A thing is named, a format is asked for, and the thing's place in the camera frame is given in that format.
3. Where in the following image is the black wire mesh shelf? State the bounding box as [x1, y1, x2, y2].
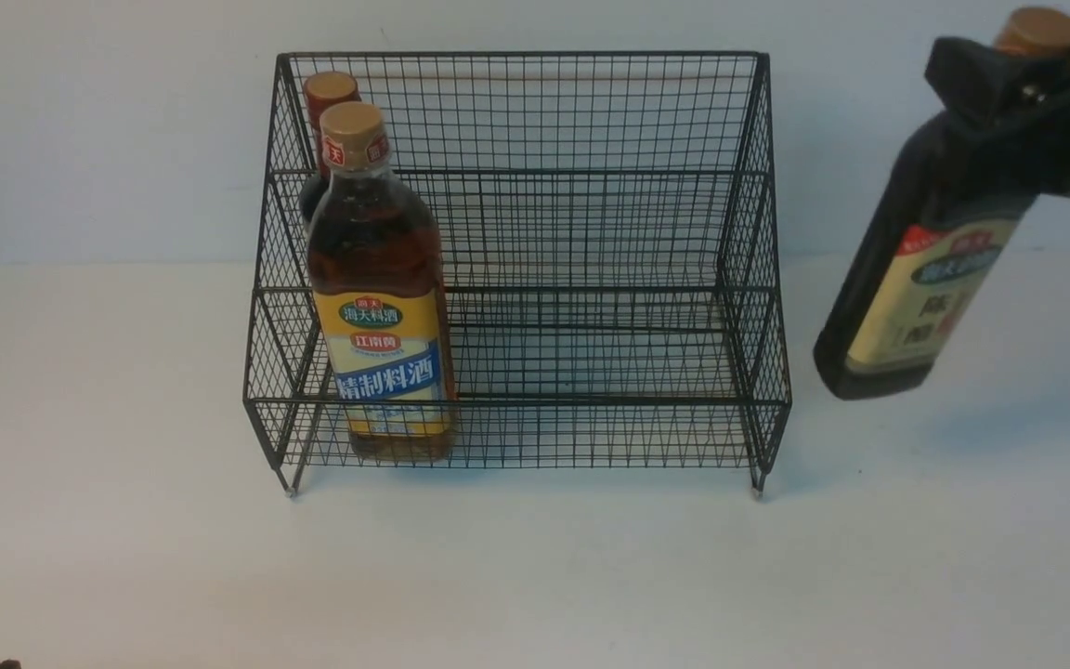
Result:
[242, 50, 791, 498]

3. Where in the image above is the dark soy sauce bottle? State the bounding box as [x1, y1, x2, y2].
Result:
[299, 71, 360, 235]

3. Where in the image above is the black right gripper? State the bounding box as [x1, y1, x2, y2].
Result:
[924, 35, 1070, 198]

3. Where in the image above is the amber cooking wine bottle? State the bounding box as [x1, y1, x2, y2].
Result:
[307, 101, 455, 463]

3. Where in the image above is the dark vinegar bottle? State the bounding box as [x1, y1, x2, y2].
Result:
[814, 6, 1070, 400]

